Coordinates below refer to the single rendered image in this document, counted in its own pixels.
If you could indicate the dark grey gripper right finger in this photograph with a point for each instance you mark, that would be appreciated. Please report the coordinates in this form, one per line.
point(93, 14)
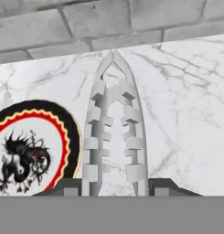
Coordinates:
point(162, 186)

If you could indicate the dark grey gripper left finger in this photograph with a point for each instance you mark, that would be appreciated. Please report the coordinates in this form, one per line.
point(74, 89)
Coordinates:
point(70, 186)

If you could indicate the grey metal tongs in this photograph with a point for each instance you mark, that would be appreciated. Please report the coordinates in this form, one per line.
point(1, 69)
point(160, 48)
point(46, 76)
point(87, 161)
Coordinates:
point(98, 128)

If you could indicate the black-rimmed plate with dragon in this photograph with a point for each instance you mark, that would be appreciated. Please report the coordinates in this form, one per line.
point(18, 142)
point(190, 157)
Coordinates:
point(31, 146)

